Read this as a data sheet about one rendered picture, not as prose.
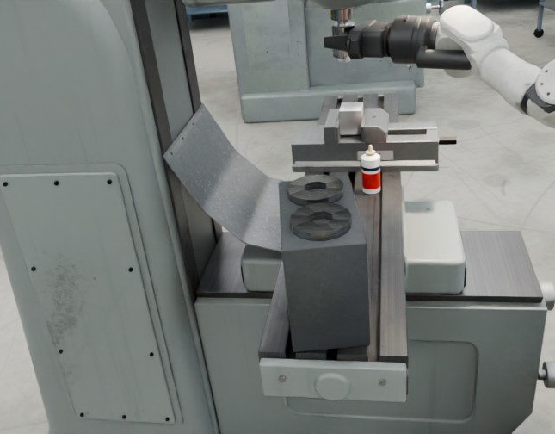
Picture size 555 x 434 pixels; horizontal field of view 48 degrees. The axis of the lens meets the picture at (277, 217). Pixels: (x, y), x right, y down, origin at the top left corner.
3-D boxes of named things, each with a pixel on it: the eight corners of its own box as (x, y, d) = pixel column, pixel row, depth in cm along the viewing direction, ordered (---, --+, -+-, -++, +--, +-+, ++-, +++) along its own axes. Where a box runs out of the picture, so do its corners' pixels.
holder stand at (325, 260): (353, 265, 113) (348, 166, 103) (371, 346, 94) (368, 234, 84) (287, 271, 114) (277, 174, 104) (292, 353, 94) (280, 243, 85)
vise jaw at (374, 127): (389, 122, 153) (389, 107, 152) (386, 142, 143) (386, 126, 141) (365, 122, 155) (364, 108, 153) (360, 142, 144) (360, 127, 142)
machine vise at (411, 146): (437, 145, 155) (438, 103, 150) (439, 171, 143) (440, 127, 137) (300, 147, 163) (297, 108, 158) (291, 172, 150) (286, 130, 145)
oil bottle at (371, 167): (380, 186, 139) (379, 140, 134) (380, 194, 136) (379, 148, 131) (362, 186, 140) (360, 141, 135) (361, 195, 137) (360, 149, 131)
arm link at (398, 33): (368, 9, 125) (426, 8, 120) (369, 55, 130) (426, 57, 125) (345, 23, 116) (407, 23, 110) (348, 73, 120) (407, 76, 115)
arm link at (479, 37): (461, -2, 112) (511, 30, 103) (464, 39, 119) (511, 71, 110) (431, 15, 111) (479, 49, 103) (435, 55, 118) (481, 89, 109)
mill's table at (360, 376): (397, 114, 199) (397, 89, 195) (410, 406, 93) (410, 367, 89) (326, 116, 203) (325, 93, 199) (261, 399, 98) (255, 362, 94)
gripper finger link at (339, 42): (324, 34, 123) (354, 34, 120) (325, 49, 124) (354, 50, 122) (321, 35, 122) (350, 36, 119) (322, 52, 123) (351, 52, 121)
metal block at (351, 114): (363, 125, 152) (363, 102, 149) (361, 134, 147) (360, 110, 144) (342, 125, 153) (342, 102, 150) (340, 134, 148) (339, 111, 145)
